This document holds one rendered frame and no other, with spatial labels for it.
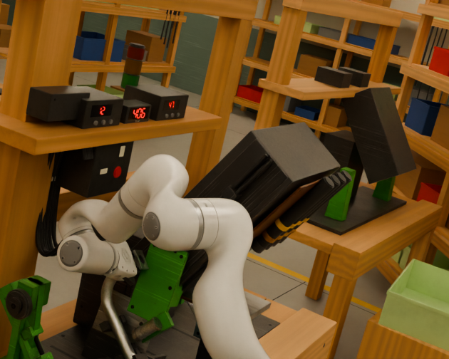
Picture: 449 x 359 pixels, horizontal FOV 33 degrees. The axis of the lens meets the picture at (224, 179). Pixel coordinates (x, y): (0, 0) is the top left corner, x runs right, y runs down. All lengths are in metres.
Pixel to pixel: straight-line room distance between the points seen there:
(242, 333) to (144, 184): 0.37
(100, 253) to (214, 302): 0.50
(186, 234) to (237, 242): 0.11
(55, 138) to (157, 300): 0.53
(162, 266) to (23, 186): 0.42
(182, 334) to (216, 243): 0.99
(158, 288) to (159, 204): 0.68
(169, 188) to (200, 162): 1.38
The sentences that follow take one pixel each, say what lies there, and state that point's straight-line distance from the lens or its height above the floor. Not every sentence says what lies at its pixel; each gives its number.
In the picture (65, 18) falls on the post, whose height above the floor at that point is 1.80.
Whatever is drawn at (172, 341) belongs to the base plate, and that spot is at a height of 0.90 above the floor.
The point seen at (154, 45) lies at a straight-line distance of 8.70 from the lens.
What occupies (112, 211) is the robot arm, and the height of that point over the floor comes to 1.45.
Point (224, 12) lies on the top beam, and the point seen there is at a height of 1.87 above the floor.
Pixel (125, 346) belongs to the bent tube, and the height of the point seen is 1.00.
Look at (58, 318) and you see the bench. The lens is 2.45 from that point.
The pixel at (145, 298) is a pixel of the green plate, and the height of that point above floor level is 1.12.
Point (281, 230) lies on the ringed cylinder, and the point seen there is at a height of 1.36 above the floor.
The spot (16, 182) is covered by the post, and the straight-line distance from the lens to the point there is 1.99.
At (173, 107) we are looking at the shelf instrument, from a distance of 2.31.
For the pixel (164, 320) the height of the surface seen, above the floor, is 1.09.
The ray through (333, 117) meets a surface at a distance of 10.93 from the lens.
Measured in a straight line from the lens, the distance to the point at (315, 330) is 2.72.
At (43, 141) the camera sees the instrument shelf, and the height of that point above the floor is 1.53.
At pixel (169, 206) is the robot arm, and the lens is 1.42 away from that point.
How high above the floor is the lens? 2.00
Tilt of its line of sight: 15 degrees down
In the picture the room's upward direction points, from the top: 13 degrees clockwise
